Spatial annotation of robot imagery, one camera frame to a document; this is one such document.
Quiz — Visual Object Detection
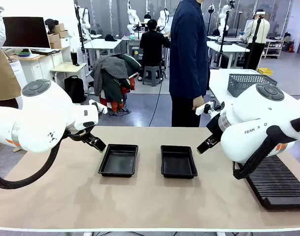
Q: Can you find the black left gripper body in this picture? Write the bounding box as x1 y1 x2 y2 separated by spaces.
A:
76 132 90 144

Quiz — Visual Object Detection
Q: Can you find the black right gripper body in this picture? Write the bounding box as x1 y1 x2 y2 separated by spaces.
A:
205 113 224 143

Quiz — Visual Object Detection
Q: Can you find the black plastic ESD tray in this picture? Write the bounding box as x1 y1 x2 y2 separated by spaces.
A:
97 144 139 178
160 145 198 179

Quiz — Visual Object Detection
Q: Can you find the navy-sleeved forearm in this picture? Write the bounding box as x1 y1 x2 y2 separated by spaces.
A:
193 71 211 99

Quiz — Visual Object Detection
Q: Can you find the navy-coated person's hand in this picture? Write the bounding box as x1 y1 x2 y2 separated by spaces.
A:
191 96 205 111

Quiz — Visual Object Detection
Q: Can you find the black backpack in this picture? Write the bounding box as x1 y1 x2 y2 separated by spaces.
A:
63 75 87 104

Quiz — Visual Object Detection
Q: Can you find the grey plastic mesh basket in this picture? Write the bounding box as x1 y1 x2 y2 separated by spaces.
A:
227 73 278 98

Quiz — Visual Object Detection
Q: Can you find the pile of jackets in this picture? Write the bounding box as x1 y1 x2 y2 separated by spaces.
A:
90 53 143 116

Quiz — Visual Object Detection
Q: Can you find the small rolling desk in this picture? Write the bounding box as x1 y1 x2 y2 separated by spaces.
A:
50 61 88 99

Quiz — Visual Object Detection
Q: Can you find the yellow plastic crate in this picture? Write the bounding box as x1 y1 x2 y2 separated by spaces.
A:
257 67 273 76

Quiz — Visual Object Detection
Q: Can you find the white cabinet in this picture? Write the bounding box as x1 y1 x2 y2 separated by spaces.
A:
9 46 72 87

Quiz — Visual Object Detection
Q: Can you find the long white work table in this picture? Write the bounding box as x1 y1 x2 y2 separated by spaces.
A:
206 40 250 69

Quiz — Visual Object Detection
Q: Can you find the person in navy coat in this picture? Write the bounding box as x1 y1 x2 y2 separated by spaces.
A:
169 0 211 128

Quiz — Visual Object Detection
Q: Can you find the grey plastic stool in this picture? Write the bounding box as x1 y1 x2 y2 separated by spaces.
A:
142 65 164 87

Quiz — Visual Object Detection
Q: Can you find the black slotted board rack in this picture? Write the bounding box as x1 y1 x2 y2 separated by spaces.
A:
238 154 300 210

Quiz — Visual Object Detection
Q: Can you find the black keyboard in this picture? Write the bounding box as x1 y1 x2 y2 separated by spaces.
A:
30 48 61 56

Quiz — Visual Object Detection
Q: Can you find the white workshop desk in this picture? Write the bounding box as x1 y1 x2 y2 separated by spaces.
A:
84 38 123 65

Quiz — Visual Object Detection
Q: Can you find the person in cream jacket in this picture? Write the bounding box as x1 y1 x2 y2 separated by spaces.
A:
240 8 271 71

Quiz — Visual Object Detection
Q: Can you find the white storage shelf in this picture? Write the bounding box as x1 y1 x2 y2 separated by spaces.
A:
263 38 286 59

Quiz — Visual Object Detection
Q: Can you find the seated person in black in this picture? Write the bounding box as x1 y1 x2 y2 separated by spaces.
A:
139 19 171 82

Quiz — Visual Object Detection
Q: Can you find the grey robot workstation desk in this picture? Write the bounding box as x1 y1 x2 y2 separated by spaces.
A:
121 35 170 74

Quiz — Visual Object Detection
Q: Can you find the black bag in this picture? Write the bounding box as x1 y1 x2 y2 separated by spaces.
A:
44 18 59 28

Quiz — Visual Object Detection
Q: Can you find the black computer monitor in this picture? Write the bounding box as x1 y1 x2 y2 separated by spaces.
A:
2 16 51 49

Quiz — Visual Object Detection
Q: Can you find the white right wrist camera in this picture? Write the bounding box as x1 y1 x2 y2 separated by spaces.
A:
195 100 212 116

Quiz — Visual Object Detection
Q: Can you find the black right arm hose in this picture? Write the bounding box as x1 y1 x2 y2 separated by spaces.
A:
232 117 300 181

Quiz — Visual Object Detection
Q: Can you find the black arm hose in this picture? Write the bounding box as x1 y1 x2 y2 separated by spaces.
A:
0 122 96 190
232 117 300 181

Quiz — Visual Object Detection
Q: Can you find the metal frame chair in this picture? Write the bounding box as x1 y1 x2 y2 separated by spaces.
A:
85 80 101 100

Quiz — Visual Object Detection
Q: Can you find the black hanging floor cable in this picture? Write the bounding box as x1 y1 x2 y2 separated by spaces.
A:
149 46 167 128

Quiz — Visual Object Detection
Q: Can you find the black camera tripod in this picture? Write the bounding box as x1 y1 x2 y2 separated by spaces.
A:
217 9 231 67
248 9 266 71

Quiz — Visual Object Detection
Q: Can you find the black left arm hose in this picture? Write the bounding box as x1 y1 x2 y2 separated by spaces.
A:
0 122 96 190

